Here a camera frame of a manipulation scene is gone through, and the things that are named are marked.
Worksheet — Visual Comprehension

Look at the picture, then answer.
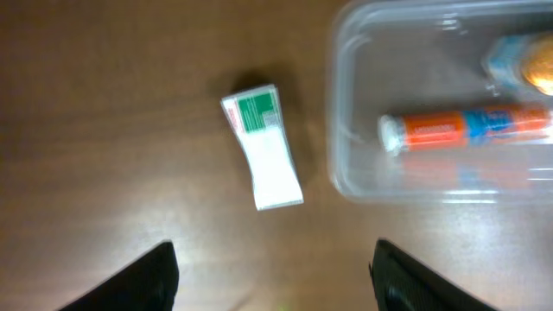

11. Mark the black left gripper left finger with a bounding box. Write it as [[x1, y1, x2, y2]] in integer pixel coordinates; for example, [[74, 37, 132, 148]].
[[61, 241, 180, 311]]

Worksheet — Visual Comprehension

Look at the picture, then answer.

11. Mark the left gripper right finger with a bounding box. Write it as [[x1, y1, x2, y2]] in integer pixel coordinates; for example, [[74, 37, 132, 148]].
[[369, 238, 494, 311]]

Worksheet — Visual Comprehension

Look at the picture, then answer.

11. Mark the orange tablet tube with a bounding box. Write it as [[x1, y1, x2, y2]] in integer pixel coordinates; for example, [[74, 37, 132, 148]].
[[378, 105, 552, 155]]

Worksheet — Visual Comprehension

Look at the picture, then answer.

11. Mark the white green medicine box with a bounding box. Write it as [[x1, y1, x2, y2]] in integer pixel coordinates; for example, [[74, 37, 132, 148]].
[[220, 84, 304, 211]]

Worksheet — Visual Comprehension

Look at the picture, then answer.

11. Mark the small gold lid jar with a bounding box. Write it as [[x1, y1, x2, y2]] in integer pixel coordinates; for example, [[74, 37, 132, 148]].
[[482, 32, 552, 97]]

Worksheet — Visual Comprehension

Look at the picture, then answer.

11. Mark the clear plastic container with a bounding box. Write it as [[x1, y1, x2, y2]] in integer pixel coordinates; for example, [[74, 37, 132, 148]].
[[327, 1, 552, 204]]

